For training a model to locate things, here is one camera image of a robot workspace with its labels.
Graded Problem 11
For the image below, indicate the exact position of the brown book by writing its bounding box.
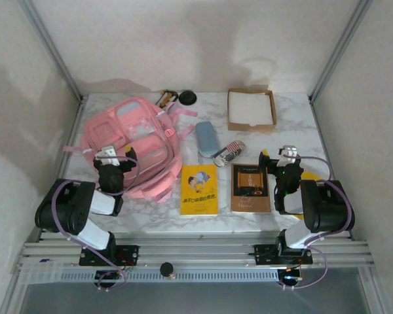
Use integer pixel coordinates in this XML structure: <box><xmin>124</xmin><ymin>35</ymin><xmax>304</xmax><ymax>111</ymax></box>
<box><xmin>231</xmin><ymin>162</ymin><xmax>272</xmax><ymax>213</ymax></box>

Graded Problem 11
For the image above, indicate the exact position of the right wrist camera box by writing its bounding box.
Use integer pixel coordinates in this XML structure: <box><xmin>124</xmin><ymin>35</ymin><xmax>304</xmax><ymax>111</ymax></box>
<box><xmin>278</xmin><ymin>145</ymin><xmax>299</xmax><ymax>164</ymax></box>

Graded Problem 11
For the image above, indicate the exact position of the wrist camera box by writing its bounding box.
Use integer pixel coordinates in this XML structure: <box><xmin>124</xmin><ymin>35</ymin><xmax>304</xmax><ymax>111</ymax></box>
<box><xmin>278</xmin><ymin>145</ymin><xmax>299</xmax><ymax>164</ymax></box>
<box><xmin>96</xmin><ymin>145</ymin><xmax>119</xmax><ymax>165</ymax></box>

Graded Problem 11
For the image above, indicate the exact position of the brown cardboard tray box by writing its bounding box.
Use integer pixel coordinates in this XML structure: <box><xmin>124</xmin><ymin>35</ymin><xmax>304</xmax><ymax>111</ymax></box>
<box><xmin>227</xmin><ymin>87</ymin><xmax>278</xmax><ymax>132</ymax></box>

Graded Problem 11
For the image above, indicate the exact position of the black round cap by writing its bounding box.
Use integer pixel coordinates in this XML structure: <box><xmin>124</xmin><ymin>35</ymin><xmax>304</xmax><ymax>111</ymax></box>
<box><xmin>178</xmin><ymin>90</ymin><xmax>197</xmax><ymax>106</ymax></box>

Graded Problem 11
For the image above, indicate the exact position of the aluminium frame post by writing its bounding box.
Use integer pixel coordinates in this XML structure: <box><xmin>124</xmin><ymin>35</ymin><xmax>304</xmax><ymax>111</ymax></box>
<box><xmin>308</xmin><ymin>0</ymin><xmax>374</xmax><ymax>104</ymax></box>
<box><xmin>18</xmin><ymin>0</ymin><xmax>86</xmax><ymax>105</ymax></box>

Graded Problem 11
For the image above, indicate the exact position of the white paper sheet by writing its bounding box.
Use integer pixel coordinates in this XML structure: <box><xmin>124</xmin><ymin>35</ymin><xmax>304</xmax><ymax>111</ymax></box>
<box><xmin>229</xmin><ymin>91</ymin><xmax>276</xmax><ymax>127</ymax></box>

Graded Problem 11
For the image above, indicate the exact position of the pink backpack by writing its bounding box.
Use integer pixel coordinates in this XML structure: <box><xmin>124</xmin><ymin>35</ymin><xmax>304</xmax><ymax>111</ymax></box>
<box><xmin>64</xmin><ymin>96</ymin><xmax>199</xmax><ymax>203</ymax></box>

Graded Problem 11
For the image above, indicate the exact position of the blue oval case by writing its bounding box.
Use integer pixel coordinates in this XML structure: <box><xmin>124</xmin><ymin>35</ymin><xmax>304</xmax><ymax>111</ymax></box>
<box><xmin>195</xmin><ymin>121</ymin><xmax>221</xmax><ymax>158</ymax></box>

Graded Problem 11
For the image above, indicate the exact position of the grey slotted cable duct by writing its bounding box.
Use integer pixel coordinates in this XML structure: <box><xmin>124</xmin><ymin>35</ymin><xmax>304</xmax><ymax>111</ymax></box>
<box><xmin>58</xmin><ymin>270</ymin><xmax>279</xmax><ymax>282</ymax></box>

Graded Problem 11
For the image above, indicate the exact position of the small black snack packet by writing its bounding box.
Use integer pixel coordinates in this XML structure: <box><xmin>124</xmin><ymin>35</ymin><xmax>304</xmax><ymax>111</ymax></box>
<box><xmin>155</xmin><ymin>88</ymin><xmax>179</xmax><ymax>107</ymax></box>

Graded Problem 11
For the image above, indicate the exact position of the black round knob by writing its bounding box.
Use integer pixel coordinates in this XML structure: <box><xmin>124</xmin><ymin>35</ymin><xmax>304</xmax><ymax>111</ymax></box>
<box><xmin>159</xmin><ymin>262</ymin><xmax>178</xmax><ymax>281</ymax></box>

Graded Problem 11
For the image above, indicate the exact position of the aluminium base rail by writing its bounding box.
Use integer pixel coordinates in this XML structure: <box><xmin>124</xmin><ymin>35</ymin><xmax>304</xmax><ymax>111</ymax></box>
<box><xmin>14</xmin><ymin>228</ymin><xmax>376</xmax><ymax>272</ymax></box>

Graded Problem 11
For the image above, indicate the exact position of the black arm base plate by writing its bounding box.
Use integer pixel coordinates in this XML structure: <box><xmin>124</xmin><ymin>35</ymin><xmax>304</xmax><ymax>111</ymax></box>
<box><xmin>253</xmin><ymin>243</ymin><xmax>314</xmax><ymax>266</ymax></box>
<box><xmin>79</xmin><ymin>245</ymin><xmax>140</xmax><ymax>266</ymax></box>

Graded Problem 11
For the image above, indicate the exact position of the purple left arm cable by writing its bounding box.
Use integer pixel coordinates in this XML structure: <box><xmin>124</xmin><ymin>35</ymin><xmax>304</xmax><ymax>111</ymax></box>
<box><xmin>50</xmin><ymin>156</ymin><xmax>140</xmax><ymax>292</ymax></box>

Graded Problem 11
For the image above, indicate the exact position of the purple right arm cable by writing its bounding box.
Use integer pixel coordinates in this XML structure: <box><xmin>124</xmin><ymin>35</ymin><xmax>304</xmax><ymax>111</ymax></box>
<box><xmin>274</xmin><ymin>156</ymin><xmax>353</xmax><ymax>290</ymax></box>

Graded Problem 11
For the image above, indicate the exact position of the flag print pencil case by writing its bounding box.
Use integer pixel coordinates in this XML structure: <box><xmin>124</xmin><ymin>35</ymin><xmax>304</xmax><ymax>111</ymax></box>
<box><xmin>212</xmin><ymin>140</ymin><xmax>246</xmax><ymax>167</ymax></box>

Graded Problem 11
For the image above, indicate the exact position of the aluminium table side rail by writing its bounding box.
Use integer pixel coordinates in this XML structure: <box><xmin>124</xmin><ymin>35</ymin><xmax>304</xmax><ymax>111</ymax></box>
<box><xmin>309</xmin><ymin>96</ymin><xmax>353</xmax><ymax>239</ymax></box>
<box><xmin>35</xmin><ymin>96</ymin><xmax>86</xmax><ymax>243</ymax></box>

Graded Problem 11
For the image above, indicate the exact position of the yellow book with cartoon cover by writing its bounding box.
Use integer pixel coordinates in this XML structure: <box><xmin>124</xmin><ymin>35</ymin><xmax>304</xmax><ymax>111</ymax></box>
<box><xmin>179</xmin><ymin>164</ymin><xmax>219</xmax><ymax>217</ymax></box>

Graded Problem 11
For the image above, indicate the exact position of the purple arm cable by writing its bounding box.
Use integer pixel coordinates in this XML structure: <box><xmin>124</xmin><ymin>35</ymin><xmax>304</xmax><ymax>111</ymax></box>
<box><xmin>274</xmin><ymin>156</ymin><xmax>353</xmax><ymax>290</ymax></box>
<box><xmin>50</xmin><ymin>156</ymin><xmax>140</xmax><ymax>292</ymax></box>

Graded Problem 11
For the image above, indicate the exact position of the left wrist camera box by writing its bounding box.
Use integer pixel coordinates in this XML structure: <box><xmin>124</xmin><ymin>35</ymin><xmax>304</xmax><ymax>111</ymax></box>
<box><xmin>96</xmin><ymin>145</ymin><xmax>119</xmax><ymax>165</ymax></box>

